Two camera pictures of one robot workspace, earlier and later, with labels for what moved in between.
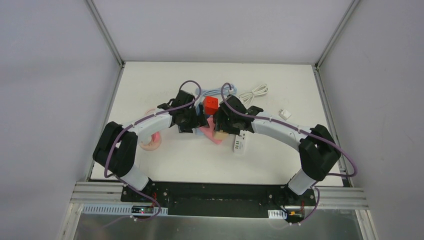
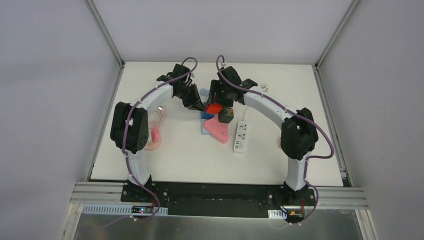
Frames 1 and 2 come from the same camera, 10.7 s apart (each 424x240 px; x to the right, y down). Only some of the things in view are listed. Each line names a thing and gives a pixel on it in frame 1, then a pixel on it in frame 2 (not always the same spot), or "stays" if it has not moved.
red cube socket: x=211 y=105 stays
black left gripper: x=197 y=118 -> x=191 y=98
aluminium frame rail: x=342 y=198 stays
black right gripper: x=222 y=120 -> x=219 y=98
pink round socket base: x=154 y=143 stays
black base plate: x=221 y=199 stays
